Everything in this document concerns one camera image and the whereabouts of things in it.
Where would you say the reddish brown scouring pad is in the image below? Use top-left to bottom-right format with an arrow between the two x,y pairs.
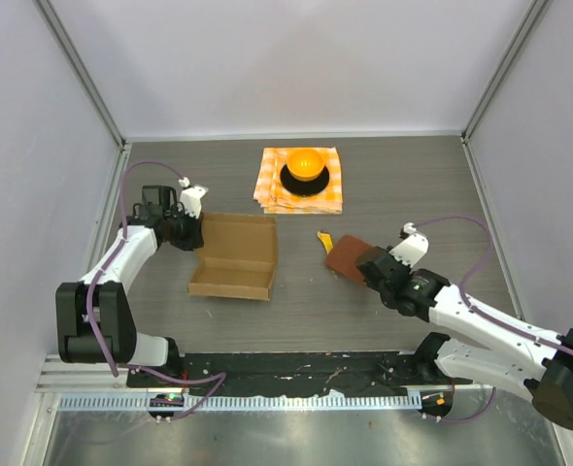
324,235 -> 372,286

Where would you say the brown cardboard express box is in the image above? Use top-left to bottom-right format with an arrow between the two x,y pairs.
187,213 -> 279,301

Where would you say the yellow utility knife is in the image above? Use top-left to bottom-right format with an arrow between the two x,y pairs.
317,230 -> 334,255

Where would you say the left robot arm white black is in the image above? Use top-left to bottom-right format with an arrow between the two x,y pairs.
55,180 -> 208,387

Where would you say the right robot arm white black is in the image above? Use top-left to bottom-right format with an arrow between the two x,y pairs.
355,247 -> 573,431

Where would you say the orange checkered cloth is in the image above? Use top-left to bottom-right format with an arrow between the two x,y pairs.
253,147 -> 343,215

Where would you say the black round plate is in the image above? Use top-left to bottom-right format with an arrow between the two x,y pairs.
280,165 -> 330,197

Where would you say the orange bowl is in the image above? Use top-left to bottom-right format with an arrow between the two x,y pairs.
286,148 -> 325,182

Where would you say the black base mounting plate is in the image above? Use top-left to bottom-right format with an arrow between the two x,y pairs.
125,349 -> 473,395

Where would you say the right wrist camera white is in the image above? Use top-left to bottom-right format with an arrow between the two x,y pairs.
389,232 -> 429,267

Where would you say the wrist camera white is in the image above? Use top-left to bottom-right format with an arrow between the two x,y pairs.
389,232 -> 429,267
179,184 -> 209,219

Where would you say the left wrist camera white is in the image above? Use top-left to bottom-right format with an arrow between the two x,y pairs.
179,184 -> 209,219

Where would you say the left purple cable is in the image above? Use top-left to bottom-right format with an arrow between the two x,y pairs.
85,160 -> 227,421

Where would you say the purple cable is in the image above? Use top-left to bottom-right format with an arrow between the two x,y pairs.
85,160 -> 227,421
405,215 -> 573,423

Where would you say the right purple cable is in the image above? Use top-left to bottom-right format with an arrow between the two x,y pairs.
405,215 -> 573,423

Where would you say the white slotted cable duct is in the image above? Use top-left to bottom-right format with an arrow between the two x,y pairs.
58,391 -> 421,413

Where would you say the aluminium frame rail front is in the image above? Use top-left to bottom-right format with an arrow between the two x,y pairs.
37,340 -> 551,392

